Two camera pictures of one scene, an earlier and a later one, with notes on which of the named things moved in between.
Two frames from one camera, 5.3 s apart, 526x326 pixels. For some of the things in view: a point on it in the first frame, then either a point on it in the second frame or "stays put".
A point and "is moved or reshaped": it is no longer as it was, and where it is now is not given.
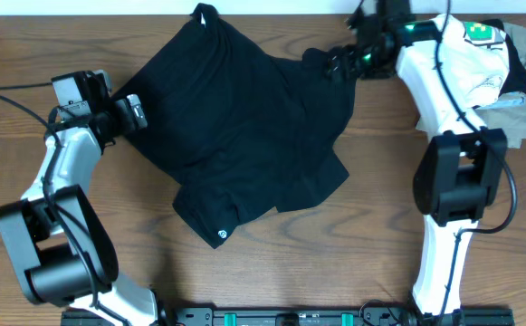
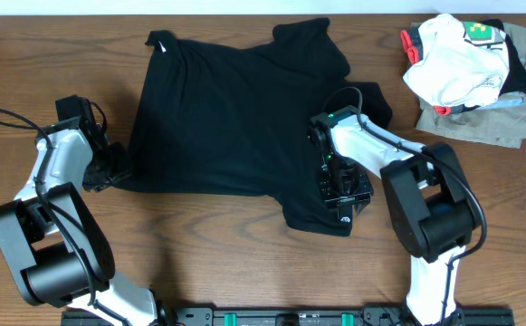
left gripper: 126,123 -> 123,168
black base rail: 305,316 stays put
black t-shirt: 239,128 is moved or reshaped
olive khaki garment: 520,119 stays put
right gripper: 345,56 -> 359,198
